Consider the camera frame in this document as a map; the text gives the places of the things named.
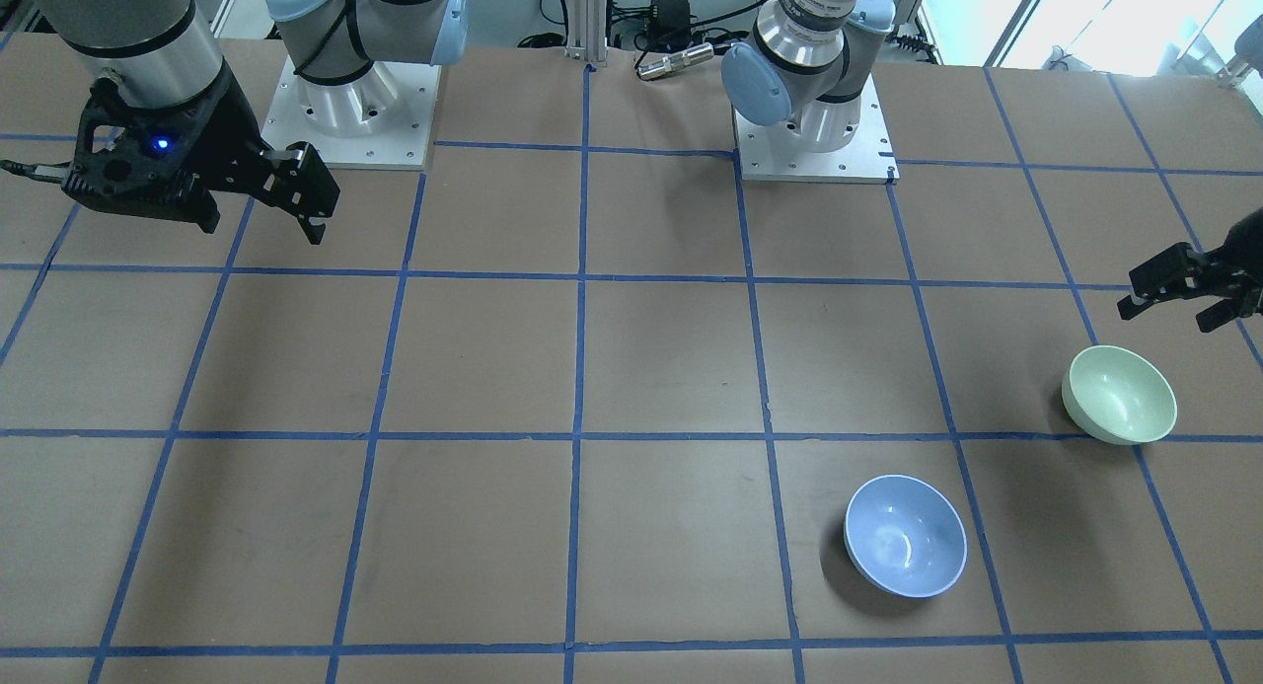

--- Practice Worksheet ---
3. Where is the aluminium frame post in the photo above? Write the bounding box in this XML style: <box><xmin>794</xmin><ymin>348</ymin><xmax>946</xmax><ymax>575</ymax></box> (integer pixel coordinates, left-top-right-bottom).
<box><xmin>560</xmin><ymin>0</ymin><xmax>613</xmax><ymax>68</ymax></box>

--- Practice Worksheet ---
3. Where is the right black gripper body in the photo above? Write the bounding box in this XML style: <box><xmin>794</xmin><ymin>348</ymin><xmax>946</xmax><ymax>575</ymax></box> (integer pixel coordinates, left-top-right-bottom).
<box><xmin>61</xmin><ymin>63</ymin><xmax>287</xmax><ymax>233</ymax></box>

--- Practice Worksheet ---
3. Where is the blue bowl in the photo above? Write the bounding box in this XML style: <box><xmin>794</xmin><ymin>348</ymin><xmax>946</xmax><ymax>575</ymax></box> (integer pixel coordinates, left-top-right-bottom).
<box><xmin>842</xmin><ymin>475</ymin><xmax>967</xmax><ymax>599</ymax></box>

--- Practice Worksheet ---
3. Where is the green bowl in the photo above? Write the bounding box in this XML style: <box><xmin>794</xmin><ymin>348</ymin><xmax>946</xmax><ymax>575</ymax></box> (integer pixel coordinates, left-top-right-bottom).
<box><xmin>1061</xmin><ymin>343</ymin><xmax>1180</xmax><ymax>445</ymax></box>

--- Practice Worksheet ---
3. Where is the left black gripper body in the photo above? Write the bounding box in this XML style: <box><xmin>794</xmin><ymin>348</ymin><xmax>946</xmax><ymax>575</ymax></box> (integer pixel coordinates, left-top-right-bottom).
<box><xmin>1200</xmin><ymin>208</ymin><xmax>1262</xmax><ymax>315</ymax></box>

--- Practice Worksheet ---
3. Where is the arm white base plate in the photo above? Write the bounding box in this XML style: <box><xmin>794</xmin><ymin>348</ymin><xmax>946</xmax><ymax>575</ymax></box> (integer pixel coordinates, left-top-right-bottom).
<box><xmin>733</xmin><ymin>77</ymin><xmax>901</xmax><ymax>186</ymax></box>
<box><xmin>261</xmin><ymin>58</ymin><xmax>445</xmax><ymax>172</ymax></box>

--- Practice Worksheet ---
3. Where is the silver metal cylinder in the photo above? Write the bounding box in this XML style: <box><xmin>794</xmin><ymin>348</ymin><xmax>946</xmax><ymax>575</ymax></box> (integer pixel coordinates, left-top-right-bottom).
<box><xmin>634</xmin><ymin>42</ymin><xmax>714</xmax><ymax>82</ymax></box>

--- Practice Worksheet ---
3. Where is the black power adapter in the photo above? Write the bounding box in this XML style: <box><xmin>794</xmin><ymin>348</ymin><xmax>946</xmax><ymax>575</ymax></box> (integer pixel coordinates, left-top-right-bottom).
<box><xmin>645</xmin><ymin>0</ymin><xmax>692</xmax><ymax>38</ymax></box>

